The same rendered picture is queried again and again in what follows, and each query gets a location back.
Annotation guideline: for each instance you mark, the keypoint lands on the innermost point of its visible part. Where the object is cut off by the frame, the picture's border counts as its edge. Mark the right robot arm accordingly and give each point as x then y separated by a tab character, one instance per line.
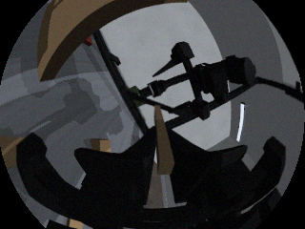
238	71

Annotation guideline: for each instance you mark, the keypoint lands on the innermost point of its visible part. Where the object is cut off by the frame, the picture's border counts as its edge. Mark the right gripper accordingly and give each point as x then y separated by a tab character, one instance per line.
180	52

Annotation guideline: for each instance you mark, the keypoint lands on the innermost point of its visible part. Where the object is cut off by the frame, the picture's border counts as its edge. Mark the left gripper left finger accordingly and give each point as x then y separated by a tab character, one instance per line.
135	165

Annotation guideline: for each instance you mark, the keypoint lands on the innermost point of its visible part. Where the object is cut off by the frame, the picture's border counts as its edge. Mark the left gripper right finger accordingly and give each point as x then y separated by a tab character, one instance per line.
192	163

